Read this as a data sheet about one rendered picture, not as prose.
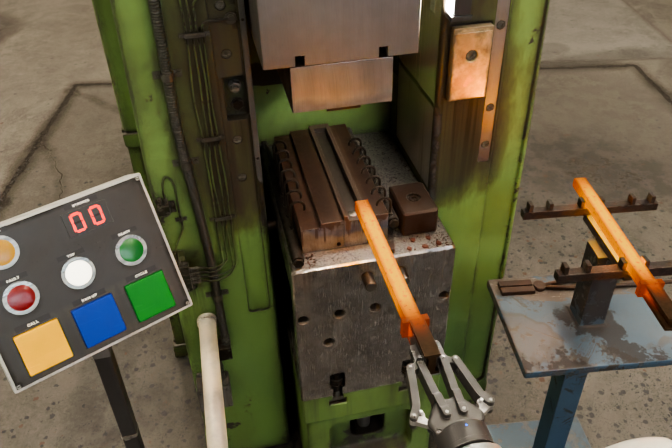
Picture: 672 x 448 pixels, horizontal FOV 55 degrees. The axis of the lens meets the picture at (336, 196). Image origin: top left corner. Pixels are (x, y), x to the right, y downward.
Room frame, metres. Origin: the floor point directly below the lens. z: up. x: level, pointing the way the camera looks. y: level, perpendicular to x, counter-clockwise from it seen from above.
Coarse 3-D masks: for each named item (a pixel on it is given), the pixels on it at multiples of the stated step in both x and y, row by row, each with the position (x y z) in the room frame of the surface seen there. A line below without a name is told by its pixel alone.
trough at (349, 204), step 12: (324, 132) 1.53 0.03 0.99; (324, 144) 1.46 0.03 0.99; (324, 156) 1.40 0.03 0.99; (336, 156) 1.40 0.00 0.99; (336, 168) 1.35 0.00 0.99; (336, 180) 1.29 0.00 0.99; (348, 180) 1.27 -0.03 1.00; (348, 192) 1.24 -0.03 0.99; (348, 204) 1.19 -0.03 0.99; (348, 216) 1.15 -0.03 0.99
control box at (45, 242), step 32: (96, 192) 0.97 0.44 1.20; (128, 192) 0.99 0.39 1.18; (0, 224) 0.87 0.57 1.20; (32, 224) 0.89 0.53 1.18; (64, 224) 0.91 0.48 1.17; (96, 224) 0.93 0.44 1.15; (128, 224) 0.95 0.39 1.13; (160, 224) 0.98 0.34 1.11; (32, 256) 0.86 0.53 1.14; (64, 256) 0.88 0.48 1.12; (96, 256) 0.90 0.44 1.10; (160, 256) 0.94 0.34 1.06; (0, 288) 0.81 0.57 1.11; (32, 288) 0.82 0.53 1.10; (64, 288) 0.84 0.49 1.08; (96, 288) 0.86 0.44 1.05; (0, 320) 0.77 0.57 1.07; (32, 320) 0.79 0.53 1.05; (64, 320) 0.81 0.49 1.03; (128, 320) 0.85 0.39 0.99; (160, 320) 0.87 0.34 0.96; (0, 352) 0.74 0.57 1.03; (96, 352) 0.79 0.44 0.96; (32, 384) 0.73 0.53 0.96
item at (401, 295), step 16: (368, 208) 1.07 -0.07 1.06; (368, 224) 1.02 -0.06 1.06; (368, 240) 0.99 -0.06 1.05; (384, 240) 0.96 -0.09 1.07; (384, 256) 0.92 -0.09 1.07; (384, 272) 0.88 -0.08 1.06; (400, 272) 0.87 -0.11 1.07; (400, 288) 0.83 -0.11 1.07; (400, 304) 0.79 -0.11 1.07; (416, 320) 0.74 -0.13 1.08; (416, 336) 0.70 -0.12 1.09; (432, 336) 0.70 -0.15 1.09; (432, 352) 0.67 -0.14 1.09; (432, 368) 0.66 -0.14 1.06
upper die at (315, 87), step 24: (288, 72) 1.13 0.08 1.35; (312, 72) 1.12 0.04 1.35; (336, 72) 1.13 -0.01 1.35; (360, 72) 1.14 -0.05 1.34; (384, 72) 1.15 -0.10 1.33; (288, 96) 1.15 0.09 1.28; (312, 96) 1.12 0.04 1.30; (336, 96) 1.13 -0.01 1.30; (360, 96) 1.14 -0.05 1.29; (384, 96) 1.15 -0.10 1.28
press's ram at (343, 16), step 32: (256, 0) 1.10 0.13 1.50; (288, 0) 1.11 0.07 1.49; (320, 0) 1.12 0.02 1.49; (352, 0) 1.13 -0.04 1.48; (384, 0) 1.14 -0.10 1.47; (416, 0) 1.16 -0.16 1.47; (256, 32) 1.15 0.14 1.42; (288, 32) 1.11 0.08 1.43; (320, 32) 1.12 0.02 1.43; (352, 32) 1.13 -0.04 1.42; (384, 32) 1.15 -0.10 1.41; (416, 32) 1.16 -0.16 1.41; (288, 64) 1.11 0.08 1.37
